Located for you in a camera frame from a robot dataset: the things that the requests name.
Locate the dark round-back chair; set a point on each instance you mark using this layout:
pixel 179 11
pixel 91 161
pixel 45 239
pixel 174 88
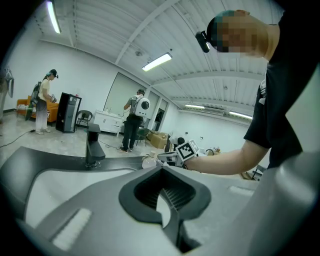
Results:
pixel 83 117

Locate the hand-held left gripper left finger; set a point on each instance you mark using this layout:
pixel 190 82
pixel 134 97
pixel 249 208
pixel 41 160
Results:
pixel 105 220

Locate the green chair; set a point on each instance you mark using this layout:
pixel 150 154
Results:
pixel 143 133

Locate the ceiling tube light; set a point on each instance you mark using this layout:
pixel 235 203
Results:
pixel 240 115
pixel 194 106
pixel 53 16
pixel 157 62

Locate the person's right forearm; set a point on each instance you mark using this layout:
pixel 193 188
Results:
pixel 225 162

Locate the person's black t-shirt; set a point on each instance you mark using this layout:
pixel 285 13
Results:
pixel 282 100

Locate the white cabinet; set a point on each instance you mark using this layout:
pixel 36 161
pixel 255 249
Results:
pixel 107 122

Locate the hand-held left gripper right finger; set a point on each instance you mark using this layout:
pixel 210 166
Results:
pixel 237 220

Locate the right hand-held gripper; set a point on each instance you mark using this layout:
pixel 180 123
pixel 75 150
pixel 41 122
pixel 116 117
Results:
pixel 186 151

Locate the stacked cardboard boxes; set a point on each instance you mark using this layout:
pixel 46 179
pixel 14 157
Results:
pixel 158 140

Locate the black head camera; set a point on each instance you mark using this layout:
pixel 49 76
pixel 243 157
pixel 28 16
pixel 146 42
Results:
pixel 203 41

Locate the person's head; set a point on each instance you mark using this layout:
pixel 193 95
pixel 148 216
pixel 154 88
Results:
pixel 260 32

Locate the white round backpack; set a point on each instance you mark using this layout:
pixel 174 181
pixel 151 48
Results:
pixel 143 106

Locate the black framed cabinet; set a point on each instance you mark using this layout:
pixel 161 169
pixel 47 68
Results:
pixel 67 112

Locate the frosted window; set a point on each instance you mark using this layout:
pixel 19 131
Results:
pixel 120 95

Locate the orange sofa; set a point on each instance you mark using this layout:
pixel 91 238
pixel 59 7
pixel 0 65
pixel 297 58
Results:
pixel 52 112

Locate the black faucet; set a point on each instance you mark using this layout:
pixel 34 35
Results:
pixel 93 147

